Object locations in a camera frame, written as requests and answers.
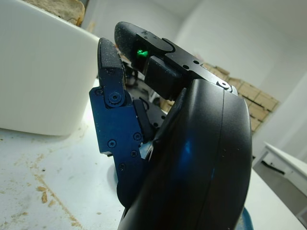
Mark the blue rectangular tray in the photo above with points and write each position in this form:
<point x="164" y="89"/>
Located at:
<point x="248" y="220"/>

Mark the white two-slot toaster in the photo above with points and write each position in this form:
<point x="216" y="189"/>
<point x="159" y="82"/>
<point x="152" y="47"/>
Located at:
<point x="43" y="79"/>

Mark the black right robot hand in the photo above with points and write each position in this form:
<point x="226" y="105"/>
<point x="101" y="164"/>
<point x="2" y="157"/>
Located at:
<point x="196" y="155"/>

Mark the white metal-framed table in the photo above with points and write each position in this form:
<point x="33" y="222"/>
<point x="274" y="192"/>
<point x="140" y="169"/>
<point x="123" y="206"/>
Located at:
<point x="283" y="165"/>

